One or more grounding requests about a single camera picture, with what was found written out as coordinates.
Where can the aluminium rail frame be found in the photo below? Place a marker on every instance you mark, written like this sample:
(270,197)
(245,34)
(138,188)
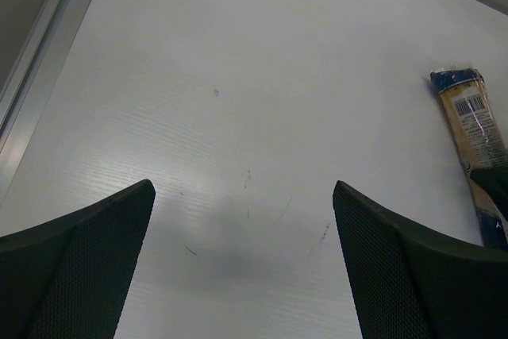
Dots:
(33,76)

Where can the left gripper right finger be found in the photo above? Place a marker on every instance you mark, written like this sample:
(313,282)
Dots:
(410,281)

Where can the pasta bag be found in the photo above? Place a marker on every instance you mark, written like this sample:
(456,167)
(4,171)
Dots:
(478,142)

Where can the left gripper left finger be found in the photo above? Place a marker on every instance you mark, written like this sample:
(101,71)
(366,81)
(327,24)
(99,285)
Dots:
(69,277)

